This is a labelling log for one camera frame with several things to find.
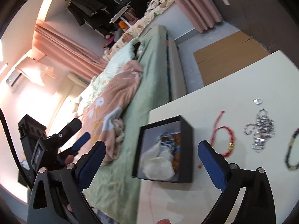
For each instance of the hanging dark clothes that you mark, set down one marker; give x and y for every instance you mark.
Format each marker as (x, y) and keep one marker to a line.
(93, 7)

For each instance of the silver butterfly pendant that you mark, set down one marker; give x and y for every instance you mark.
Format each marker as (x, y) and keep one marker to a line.
(258, 144)

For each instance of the brown cardboard sheet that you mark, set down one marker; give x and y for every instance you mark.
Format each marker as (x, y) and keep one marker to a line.
(224, 58)

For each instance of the black jewelry box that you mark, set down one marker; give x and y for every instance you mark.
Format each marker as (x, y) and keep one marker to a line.
(186, 149)

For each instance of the bed with green sheet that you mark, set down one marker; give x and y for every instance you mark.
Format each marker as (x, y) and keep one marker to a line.
(149, 79)

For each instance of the panda plush toy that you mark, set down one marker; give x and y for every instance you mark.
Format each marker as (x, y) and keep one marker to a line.
(153, 4)

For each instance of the orange box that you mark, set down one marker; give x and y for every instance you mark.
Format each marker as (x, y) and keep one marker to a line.
(122, 24)

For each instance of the floral window seat cushion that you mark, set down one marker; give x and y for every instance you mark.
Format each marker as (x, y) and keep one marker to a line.
(140, 25)

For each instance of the white folding rack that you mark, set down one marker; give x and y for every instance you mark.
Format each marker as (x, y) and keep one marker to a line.
(119, 15)

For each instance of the person's right hand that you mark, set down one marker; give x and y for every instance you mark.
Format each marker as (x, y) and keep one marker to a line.
(163, 221)

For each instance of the black cushion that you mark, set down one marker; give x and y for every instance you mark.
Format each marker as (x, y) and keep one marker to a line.
(139, 4)

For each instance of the pink floral blanket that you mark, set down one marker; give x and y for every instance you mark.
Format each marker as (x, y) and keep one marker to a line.
(116, 91)

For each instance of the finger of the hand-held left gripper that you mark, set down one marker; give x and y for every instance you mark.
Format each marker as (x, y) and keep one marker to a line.
(80, 141)
(70, 127)

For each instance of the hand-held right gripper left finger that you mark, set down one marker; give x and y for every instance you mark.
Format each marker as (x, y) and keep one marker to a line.
(90, 165)

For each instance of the small silver charm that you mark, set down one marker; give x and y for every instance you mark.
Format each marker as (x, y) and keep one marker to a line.
(257, 101)

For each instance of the white air conditioner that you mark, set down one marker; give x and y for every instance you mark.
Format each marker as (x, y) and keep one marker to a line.
(14, 80)

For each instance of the person's left hand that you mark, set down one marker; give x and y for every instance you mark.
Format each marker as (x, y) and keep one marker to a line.
(69, 159)

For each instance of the pink curtain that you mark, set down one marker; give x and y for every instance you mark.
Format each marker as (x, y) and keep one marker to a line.
(70, 49)
(198, 4)

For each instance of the pile of plush toys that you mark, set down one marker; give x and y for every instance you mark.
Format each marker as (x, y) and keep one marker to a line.
(109, 38)

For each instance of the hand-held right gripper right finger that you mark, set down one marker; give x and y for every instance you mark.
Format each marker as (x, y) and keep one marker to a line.
(212, 165)

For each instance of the cream plush toy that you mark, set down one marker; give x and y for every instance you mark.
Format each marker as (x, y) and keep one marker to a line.
(79, 100)

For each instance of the white bed headboard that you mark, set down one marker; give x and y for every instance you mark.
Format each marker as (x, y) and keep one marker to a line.
(77, 79)

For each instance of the light green floral quilt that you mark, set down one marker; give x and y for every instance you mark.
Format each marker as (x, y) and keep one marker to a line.
(121, 53)

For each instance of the white wall switch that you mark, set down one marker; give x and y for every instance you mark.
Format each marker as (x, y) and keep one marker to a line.
(225, 1)

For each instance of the clear plastic bag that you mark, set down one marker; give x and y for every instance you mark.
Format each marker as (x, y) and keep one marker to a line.
(158, 169)
(151, 152)

